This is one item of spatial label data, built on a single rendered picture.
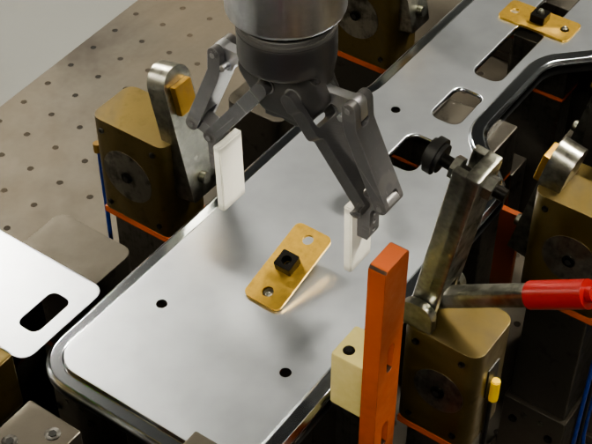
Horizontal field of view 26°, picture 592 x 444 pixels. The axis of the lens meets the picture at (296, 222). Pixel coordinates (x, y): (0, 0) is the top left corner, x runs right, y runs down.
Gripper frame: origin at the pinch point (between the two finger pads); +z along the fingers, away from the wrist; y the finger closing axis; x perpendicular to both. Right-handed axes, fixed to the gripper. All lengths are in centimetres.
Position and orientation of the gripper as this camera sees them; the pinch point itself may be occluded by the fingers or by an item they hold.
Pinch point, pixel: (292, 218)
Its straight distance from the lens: 106.6
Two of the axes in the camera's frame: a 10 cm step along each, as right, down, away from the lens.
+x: -5.8, 5.7, -5.8
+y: -8.1, -3.9, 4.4
